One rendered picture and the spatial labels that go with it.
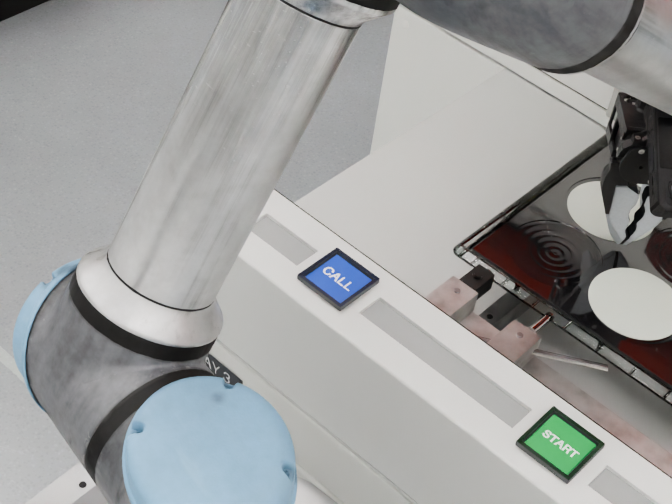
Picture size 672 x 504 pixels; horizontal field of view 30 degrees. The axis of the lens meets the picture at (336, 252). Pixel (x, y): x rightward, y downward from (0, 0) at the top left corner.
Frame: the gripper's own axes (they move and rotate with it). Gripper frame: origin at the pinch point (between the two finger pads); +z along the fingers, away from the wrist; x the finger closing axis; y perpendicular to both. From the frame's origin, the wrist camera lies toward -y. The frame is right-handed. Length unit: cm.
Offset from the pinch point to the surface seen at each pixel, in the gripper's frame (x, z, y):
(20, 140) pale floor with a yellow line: 92, 92, 112
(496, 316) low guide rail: 12.9, 7.0, -6.4
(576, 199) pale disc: 3.9, 2.0, 7.9
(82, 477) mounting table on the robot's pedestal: 53, 10, -29
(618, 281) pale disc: 0.8, 1.9, -4.5
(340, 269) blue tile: 30.7, -4.5, -13.0
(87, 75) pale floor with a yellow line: 82, 92, 137
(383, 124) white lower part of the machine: 21, 32, 54
